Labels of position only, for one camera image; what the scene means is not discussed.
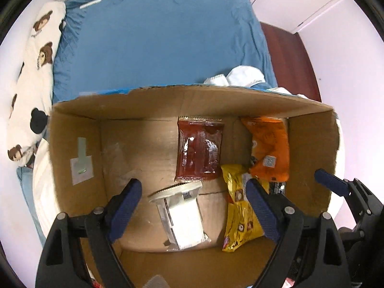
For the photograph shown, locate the bear print pillow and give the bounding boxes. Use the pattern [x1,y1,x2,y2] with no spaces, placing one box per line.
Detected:
[6,1,67,167]

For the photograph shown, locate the printed cardboard box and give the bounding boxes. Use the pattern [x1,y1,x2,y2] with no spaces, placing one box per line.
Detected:
[48,84,342,288]

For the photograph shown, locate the dark red wooden furniture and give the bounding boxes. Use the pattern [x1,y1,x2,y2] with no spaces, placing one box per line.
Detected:
[259,21,321,101]

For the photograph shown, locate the light blue cloth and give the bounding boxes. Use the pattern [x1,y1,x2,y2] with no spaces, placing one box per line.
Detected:
[16,165,45,243]

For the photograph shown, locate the white snack packet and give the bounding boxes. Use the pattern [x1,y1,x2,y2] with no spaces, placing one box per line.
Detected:
[148,180,210,252]

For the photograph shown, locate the blue bed sheet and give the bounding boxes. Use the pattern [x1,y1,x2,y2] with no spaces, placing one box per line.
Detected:
[52,0,278,102]

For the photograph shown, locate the white cabinet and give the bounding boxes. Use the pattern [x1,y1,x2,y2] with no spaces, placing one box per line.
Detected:
[247,0,365,35]

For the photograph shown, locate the yellow snack packet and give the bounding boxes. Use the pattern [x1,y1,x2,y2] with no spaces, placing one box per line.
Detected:
[220,164,270,253]

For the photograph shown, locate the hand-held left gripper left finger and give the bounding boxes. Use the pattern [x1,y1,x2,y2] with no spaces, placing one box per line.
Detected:
[35,178,143,288]

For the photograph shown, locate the black snack packet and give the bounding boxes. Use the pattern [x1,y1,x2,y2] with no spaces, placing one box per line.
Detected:
[268,181,287,197]

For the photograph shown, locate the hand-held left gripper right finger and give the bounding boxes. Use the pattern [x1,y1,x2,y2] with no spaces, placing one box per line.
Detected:
[245,178,351,288]

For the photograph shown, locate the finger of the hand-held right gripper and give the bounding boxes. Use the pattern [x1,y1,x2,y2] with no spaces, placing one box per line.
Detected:
[314,169,383,216]

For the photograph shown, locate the clear plastic wrapper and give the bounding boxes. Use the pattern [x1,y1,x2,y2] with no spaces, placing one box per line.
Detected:
[143,274,168,288]

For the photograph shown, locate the brown snack packet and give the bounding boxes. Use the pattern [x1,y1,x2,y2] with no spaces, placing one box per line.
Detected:
[175,116,225,181]

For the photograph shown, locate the white paper label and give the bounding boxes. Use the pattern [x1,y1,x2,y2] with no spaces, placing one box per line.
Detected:
[70,137,94,186]

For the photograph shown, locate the white crumpled cloth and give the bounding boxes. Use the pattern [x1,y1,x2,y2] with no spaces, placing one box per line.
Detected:
[204,65,309,99]

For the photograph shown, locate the orange snack packet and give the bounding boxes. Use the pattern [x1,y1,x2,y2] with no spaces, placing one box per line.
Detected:
[241,116,290,183]

